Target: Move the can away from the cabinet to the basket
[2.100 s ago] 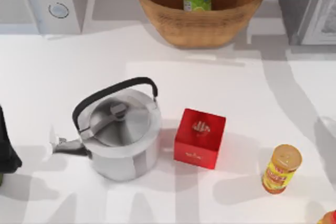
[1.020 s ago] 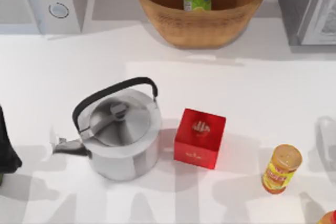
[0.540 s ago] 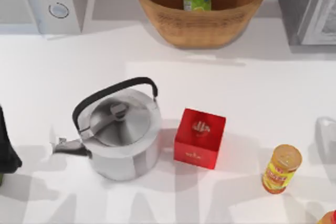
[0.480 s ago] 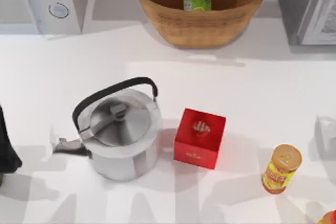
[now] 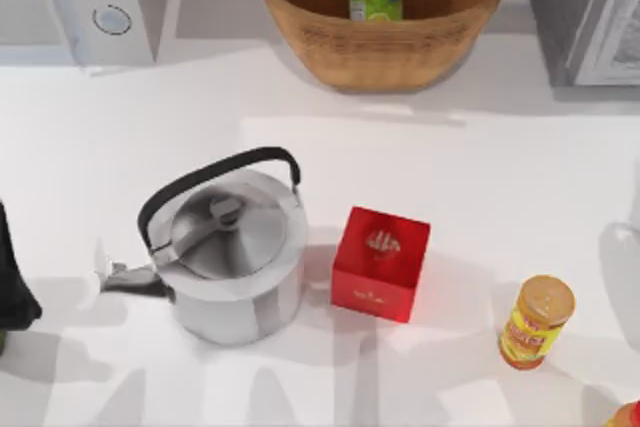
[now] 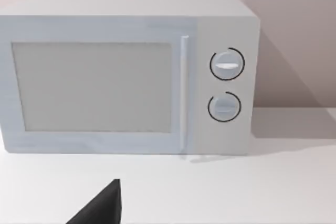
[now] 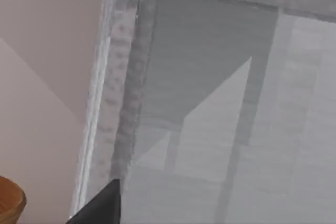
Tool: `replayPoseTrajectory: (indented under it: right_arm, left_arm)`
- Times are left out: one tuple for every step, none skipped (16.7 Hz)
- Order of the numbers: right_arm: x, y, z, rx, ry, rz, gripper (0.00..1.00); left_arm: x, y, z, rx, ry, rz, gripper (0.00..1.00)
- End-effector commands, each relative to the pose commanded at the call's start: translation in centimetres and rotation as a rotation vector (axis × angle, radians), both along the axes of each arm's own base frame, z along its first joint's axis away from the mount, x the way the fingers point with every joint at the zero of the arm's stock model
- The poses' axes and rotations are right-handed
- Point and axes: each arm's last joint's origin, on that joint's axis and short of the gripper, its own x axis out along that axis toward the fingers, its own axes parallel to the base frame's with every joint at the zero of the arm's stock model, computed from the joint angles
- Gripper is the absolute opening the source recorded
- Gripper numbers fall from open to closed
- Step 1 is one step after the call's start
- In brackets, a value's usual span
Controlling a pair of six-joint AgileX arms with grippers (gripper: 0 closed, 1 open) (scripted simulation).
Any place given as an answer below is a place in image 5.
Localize red box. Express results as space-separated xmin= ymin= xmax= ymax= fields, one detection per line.
xmin=330 ymin=205 xmax=432 ymax=325

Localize brown wicker basket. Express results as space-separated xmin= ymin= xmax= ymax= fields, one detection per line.
xmin=255 ymin=0 xmax=510 ymax=94

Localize orange jar with yellow label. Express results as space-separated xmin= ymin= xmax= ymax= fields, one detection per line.
xmin=497 ymin=274 xmax=577 ymax=371

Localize microwave knob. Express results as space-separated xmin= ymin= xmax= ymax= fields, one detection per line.
xmin=92 ymin=4 xmax=134 ymax=37

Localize pale microwave oven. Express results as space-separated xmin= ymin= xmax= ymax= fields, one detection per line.
xmin=0 ymin=0 xmax=174 ymax=68

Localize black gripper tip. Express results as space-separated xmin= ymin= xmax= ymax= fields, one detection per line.
xmin=0 ymin=200 xmax=44 ymax=333

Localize orange and yellow bottle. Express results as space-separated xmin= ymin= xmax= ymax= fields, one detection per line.
xmin=603 ymin=400 xmax=640 ymax=427

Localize silver kettle with black handle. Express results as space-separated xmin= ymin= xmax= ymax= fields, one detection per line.
xmin=98 ymin=146 xmax=311 ymax=347

